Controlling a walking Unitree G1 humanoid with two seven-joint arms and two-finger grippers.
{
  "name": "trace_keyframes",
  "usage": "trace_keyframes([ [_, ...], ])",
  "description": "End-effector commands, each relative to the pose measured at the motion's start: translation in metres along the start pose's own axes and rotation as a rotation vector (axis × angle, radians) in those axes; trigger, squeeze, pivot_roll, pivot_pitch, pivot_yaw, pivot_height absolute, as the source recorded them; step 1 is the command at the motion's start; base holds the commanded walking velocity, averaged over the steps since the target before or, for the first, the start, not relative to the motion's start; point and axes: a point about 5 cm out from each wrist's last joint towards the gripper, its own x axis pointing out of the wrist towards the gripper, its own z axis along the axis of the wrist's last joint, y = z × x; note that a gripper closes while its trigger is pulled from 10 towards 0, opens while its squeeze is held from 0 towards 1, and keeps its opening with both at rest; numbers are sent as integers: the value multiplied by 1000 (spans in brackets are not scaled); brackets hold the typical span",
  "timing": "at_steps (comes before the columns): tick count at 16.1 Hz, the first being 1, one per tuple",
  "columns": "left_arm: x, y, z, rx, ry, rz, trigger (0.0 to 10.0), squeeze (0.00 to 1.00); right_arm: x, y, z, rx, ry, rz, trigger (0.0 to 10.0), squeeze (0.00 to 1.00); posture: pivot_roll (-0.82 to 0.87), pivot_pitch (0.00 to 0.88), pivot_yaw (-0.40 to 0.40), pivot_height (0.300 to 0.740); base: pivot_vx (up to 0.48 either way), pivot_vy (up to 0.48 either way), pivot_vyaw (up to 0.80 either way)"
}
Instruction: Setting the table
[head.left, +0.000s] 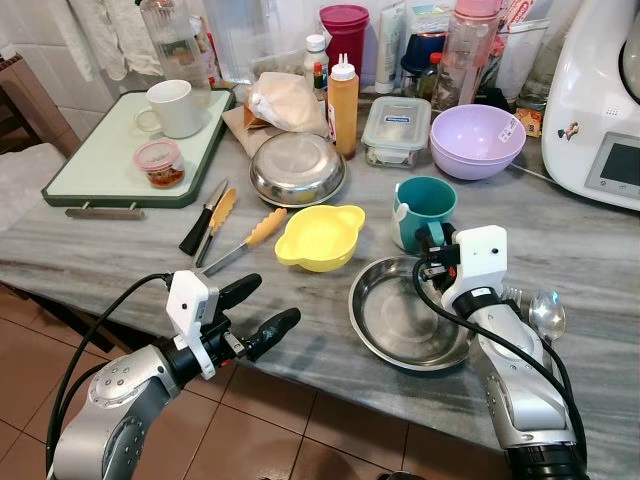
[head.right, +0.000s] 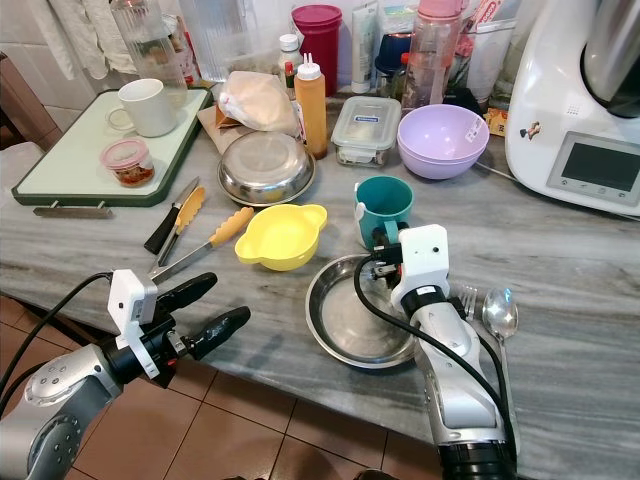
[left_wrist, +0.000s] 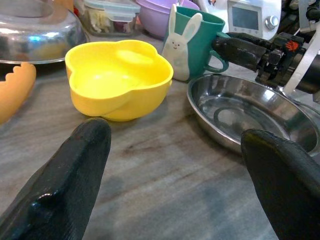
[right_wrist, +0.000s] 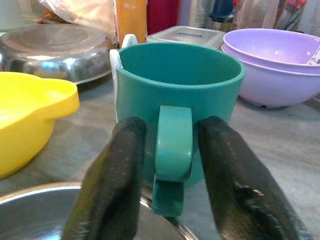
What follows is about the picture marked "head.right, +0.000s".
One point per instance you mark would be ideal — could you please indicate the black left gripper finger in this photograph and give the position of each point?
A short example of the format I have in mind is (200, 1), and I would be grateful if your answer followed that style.
(222, 330)
(190, 290)

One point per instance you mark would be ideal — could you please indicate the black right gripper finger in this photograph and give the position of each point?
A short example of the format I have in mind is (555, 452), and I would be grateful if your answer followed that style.
(384, 237)

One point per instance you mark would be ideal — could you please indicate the teal mug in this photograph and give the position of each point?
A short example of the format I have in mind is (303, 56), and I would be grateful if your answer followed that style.
(385, 200)

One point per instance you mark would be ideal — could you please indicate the yellow plastic bowl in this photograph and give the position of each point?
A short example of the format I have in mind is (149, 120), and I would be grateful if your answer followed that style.
(280, 237)

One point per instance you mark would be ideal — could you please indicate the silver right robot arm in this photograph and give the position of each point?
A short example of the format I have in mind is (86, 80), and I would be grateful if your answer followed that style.
(460, 390)

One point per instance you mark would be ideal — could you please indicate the stainless steel bowl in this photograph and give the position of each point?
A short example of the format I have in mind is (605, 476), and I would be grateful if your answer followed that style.
(267, 168)
(345, 320)

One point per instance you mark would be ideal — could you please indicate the steel tongs with yellow tips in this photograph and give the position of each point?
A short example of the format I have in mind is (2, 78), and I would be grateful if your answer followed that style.
(230, 228)

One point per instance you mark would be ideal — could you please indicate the silver fork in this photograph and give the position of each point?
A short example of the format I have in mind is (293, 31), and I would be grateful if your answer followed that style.
(468, 300)

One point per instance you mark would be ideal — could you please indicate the glass container with lid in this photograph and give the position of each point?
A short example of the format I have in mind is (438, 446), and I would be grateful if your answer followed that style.
(367, 130)

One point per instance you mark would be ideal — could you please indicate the purple plastic bowl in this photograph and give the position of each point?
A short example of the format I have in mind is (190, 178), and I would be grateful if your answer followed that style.
(443, 140)

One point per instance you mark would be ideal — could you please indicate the silver spoon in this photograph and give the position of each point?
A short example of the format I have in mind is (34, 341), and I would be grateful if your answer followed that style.
(500, 312)

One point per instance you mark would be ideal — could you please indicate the orange squeeze bottle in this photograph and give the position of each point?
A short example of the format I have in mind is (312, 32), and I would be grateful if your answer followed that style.
(310, 110)

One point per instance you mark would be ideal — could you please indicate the small printed packet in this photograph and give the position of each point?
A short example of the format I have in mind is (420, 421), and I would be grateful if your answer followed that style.
(497, 120)

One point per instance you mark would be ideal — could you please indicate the dark blue cup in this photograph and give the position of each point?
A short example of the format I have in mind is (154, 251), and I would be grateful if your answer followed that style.
(390, 55)

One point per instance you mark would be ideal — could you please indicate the clear plastic bag of bread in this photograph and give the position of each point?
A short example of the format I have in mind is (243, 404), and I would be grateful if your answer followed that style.
(260, 102)

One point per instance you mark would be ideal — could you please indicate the pale green tray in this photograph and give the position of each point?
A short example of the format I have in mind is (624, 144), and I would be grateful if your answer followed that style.
(70, 150)

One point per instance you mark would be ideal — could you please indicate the small red capped sauce bottle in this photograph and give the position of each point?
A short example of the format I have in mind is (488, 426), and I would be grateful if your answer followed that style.
(290, 78)

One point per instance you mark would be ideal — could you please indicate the white mug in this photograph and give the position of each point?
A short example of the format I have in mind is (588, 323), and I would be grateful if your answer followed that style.
(150, 108)

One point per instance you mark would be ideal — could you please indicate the pink drinking bottle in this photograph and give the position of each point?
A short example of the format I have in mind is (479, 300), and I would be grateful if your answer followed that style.
(432, 50)

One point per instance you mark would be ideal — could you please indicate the dark red canister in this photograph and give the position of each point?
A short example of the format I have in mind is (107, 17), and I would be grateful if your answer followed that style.
(317, 45)

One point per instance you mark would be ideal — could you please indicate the brown chair with grey cushion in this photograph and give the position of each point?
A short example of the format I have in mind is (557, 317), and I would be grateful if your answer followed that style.
(20, 170)

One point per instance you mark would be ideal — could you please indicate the white capped bottle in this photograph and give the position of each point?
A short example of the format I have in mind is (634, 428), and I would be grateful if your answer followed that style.
(288, 50)

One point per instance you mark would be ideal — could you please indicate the white kitchen machine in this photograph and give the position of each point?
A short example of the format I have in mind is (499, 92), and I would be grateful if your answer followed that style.
(575, 110)

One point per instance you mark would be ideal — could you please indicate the clear water bottle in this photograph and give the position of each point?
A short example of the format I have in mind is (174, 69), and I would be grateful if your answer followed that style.
(147, 45)

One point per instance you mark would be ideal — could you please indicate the clear plastic pitcher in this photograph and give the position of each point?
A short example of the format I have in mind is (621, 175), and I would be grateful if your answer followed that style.
(220, 40)

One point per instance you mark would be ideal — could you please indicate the hanging grey cloth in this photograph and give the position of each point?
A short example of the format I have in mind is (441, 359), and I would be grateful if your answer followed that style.
(85, 35)

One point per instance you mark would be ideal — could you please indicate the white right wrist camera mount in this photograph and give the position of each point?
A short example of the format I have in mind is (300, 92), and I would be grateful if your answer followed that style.
(422, 258)

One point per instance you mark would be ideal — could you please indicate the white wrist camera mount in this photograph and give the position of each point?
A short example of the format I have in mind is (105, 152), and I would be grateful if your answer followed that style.
(422, 258)
(130, 310)

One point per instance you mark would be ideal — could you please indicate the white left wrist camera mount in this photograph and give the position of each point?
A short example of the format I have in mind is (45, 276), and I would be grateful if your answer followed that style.
(130, 310)

